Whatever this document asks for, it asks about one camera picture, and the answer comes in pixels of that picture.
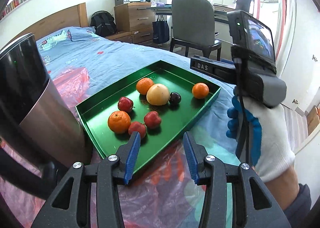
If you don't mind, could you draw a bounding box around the red plum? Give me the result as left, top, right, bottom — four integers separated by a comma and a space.
144, 111, 162, 129
117, 97, 134, 113
128, 121, 146, 139

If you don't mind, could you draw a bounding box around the pink plastic sheet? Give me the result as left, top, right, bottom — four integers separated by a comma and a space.
1, 61, 227, 227

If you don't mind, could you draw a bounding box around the blue cartoon bed sheet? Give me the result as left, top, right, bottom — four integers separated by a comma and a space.
36, 27, 239, 165

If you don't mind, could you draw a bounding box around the green metal tray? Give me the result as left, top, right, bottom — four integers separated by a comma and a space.
75, 60, 221, 173

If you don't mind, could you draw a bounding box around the red plum front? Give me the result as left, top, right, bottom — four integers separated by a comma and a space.
117, 97, 134, 113

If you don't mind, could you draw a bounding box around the black copper electric kettle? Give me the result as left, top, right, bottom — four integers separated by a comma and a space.
1, 33, 92, 167

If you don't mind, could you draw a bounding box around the large front mandarin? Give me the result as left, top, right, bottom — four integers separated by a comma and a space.
107, 111, 131, 134

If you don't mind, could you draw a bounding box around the right forearm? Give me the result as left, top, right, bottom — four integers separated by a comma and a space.
263, 165, 313, 221

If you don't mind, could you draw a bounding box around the grey office chair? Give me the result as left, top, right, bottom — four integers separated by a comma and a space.
170, 0, 222, 61

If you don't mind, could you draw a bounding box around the right white blue gloved hand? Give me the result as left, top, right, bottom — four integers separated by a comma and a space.
226, 88, 296, 184

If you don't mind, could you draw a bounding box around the dark plum front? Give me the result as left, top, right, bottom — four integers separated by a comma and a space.
169, 92, 181, 105

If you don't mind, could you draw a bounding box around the desk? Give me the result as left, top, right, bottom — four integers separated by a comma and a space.
147, 2, 253, 61

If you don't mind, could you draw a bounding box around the black backpack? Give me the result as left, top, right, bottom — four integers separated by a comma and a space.
90, 10, 117, 37

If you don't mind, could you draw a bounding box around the low wooden nightstand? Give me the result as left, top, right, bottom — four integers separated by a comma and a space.
106, 28, 158, 47

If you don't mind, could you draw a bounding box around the yellow pear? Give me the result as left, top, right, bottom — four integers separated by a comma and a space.
146, 84, 170, 106

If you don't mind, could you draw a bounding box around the wooden drawer cabinet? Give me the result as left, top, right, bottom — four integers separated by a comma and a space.
114, 2, 156, 32

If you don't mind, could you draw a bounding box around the dark blue tote bag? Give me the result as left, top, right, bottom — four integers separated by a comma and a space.
152, 15, 169, 44

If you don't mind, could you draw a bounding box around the wooden headboard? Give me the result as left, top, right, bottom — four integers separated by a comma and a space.
10, 3, 88, 42

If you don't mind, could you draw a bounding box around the small mandarin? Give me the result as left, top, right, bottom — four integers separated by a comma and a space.
191, 82, 209, 99

